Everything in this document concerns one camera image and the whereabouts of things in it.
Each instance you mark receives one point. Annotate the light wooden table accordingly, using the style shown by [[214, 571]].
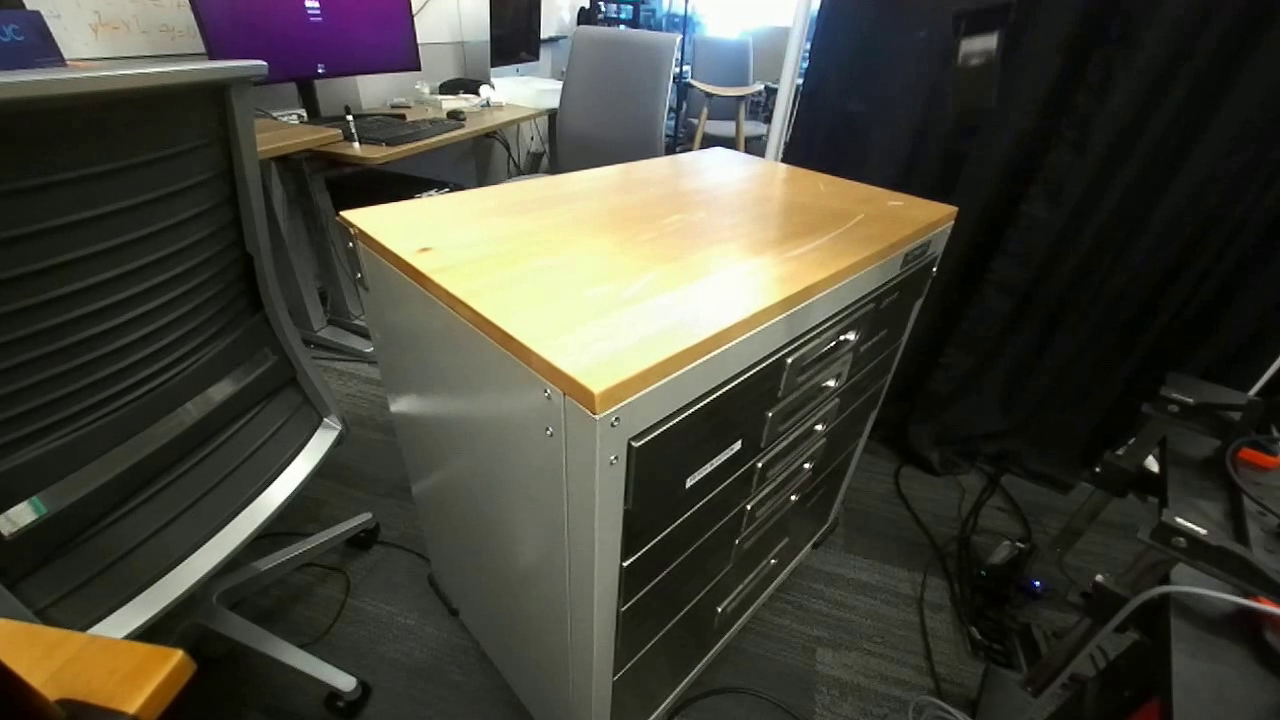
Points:
[[82, 667]]

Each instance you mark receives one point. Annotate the black keyboard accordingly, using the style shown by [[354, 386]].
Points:
[[403, 130]]

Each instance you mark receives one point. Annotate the large black drawer front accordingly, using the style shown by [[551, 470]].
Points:
[[664, 492], [664, 582], [695, 663]]

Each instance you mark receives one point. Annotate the black mesh office chair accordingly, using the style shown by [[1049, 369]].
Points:
[[122, 267]]

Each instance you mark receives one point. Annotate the dark computer monitor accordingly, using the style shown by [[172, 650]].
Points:
[[512, 33]]

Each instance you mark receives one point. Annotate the grey tool cabinet wooden top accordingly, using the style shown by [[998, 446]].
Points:
[[601, 252]]

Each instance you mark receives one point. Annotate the grey upholstered office chair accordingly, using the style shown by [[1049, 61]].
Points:
[[615, 93]]

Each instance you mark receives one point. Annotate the wooden frame armchair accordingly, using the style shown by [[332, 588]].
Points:
[[724, 91]]

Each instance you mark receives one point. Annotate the black curtain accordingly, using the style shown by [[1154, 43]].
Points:
[[1093, 202]]

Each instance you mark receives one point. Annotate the monitor with purple screen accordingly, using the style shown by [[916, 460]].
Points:
[[305, 33]]

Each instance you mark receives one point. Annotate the long wooden office desk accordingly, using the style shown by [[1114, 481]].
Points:
[[443, 135]]

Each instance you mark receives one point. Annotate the small black drawer front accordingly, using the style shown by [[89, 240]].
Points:
[[821, 372], [779, 512], [805, 423], [790, 467]]

